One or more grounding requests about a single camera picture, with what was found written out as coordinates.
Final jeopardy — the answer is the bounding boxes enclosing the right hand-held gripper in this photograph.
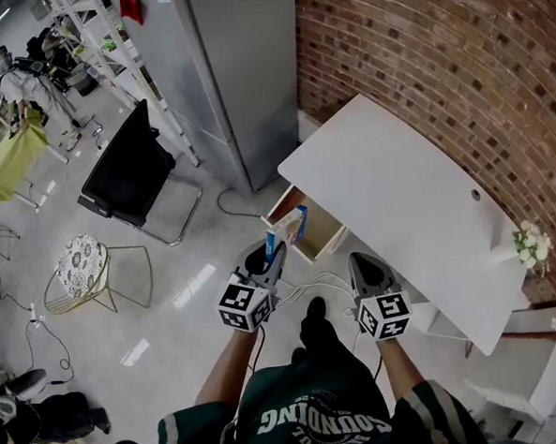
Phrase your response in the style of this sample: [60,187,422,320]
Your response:
[348,247,415,342]

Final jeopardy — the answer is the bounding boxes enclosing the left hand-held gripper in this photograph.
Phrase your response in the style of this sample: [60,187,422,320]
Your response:
[215,237,295,336]

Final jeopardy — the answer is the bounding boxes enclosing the small blue white box item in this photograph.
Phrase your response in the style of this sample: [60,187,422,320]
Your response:
[263,204,312,261]

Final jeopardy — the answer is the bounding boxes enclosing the wooden drawer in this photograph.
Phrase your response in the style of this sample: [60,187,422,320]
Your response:
[259,182,350,267]

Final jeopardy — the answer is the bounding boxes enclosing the person's right forearm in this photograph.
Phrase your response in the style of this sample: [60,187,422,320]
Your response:
[375,333,431,405]

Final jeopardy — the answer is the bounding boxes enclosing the person's left forearm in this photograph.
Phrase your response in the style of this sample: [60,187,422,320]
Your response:
[190,327,267,409]

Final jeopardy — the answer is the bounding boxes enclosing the person's black trouser leg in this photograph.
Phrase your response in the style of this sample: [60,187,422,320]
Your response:
[286,294,350,367]

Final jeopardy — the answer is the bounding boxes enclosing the white desk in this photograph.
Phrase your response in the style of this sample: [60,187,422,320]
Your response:
[273,83,537,370]

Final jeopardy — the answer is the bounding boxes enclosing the person's green printed shirt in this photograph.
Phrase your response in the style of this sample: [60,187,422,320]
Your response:
[149,347,490,444]

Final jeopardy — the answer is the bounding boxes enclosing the white vase with flowers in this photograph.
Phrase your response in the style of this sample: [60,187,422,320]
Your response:
[486,217,556,280]

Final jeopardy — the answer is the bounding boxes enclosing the white low cabinet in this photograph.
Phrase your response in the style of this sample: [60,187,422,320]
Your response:
[460,303,556,444]

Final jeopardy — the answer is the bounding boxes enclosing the black cantilever chair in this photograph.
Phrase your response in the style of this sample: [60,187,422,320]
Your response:
[70,96,207,253]

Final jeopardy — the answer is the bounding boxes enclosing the grey metal cabinet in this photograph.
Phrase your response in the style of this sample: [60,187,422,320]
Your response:
[127,0,307,201]

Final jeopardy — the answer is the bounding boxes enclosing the white shelving rack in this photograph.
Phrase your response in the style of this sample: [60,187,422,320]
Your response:
[51,0,202,177]

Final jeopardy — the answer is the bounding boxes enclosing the green cloth covered table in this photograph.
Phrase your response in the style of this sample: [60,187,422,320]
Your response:
[0,104,72,212]

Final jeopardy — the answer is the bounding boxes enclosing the red hanging cloth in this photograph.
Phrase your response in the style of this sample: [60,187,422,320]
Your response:
[118,0,145,28]

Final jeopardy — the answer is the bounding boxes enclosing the white gripper cables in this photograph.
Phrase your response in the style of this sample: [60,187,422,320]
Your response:
[275,270,361,321]

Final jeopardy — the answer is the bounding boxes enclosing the black floor cable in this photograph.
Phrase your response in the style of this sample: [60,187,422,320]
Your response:
[215,185,270,222]

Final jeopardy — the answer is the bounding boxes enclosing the patterned round stool gold frame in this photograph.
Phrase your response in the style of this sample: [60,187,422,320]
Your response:
[39,229,156,318]

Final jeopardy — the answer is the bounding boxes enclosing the white power strip with cable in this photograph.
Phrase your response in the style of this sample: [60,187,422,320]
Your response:
[21,299,78,388]

